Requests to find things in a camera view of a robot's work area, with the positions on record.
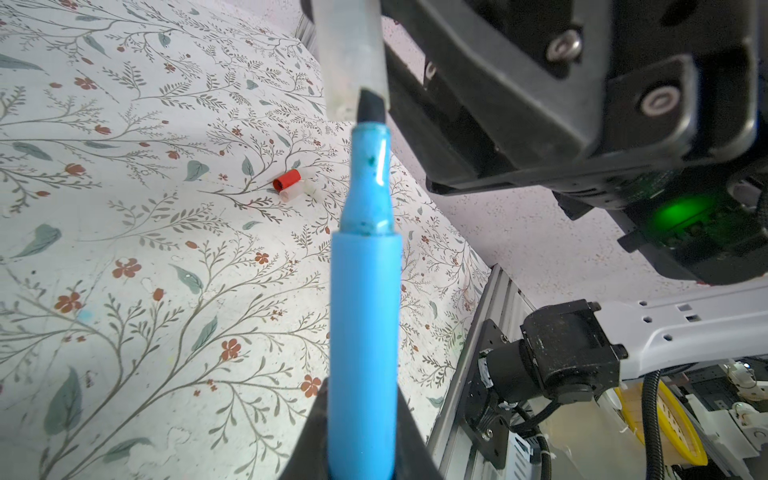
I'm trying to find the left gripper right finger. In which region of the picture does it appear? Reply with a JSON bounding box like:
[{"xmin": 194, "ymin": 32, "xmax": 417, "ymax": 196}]
[{"xmin": 395, "ymin": 390, "xmax": 443, "ymax": 480}]

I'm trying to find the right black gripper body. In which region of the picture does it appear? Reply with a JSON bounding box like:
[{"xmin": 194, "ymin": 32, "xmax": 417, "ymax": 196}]
[{"xmin": 467, "ymin": 0, "xmax": 768, "ymax": 286}]

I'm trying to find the red pen cap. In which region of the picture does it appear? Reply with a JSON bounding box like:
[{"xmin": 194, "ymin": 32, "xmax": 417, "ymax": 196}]
[{"xmin": 272, "ymin": 169, "xmax": 302, "ymax": 193}]

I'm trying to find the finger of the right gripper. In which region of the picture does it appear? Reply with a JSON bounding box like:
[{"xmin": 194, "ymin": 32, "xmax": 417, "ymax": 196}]
[{"xmin": 381, "ymin": 1, "xmax": 758, "ymax": 195}]

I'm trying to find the yellow cable coil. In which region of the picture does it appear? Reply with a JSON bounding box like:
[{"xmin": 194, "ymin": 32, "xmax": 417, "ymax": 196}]
[{"xmin": 611, "ymin": 380, "xmax": 710, "ymax": 468}]

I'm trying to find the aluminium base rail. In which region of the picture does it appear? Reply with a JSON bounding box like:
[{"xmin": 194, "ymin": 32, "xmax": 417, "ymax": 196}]
[{"xmin": 427, "ymin": 265, "xmax": 534, "ymax": 479}]

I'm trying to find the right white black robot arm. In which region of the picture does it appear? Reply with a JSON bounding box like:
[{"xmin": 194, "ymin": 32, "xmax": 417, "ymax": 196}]
[{"xmin": 381, "ymin": 1, "xmax": 767, "ymax": 467}]

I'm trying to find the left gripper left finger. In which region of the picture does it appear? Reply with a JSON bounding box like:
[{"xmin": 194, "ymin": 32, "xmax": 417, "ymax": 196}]
[{"xmin": 279, "ymin": 378, "xmax": 329, "ymax": 480}]

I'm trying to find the blue highlighter pen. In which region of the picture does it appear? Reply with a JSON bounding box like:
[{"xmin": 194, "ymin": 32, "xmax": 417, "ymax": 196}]
[{"xmin": 327, "ymin": 90, "xmax": 402, "ymax": 479}]

